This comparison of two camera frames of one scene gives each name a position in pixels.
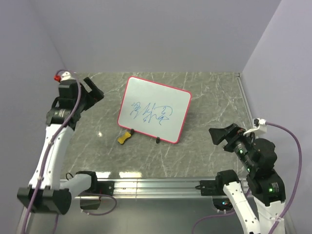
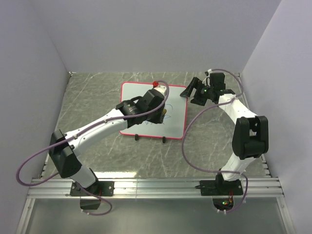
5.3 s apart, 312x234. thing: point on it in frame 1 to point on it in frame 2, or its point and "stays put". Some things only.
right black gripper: [232, 133] to [195, 83]
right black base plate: [210, 187] stays put
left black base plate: [105, 187] stays put
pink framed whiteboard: [154, 109] stays put
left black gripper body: [86, 100] to [156, 117]
